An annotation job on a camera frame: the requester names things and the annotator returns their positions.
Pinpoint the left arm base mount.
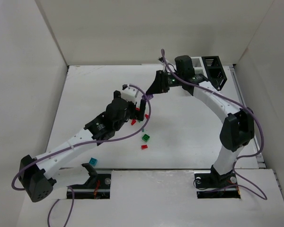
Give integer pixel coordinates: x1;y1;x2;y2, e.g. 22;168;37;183
66;163;111;200

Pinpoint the white slotted container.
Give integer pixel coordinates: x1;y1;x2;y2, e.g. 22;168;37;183
191;57;209;85

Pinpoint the black slotted container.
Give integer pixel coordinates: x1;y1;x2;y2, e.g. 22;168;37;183
202;56;227;91

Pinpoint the green square lego lower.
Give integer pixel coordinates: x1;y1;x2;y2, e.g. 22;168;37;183
142;134;150;142

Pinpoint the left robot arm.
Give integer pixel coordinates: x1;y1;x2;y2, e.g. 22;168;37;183
16;87;151;202

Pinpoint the teal square lego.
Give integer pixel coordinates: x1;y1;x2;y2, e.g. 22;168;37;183
89;158;98;166

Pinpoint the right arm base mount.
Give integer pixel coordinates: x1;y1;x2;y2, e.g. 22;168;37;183
193;173;241;199

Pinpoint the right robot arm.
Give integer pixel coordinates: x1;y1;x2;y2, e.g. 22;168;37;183
146;55;254;190

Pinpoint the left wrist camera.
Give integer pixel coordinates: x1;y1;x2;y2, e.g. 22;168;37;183
121;84;139;104

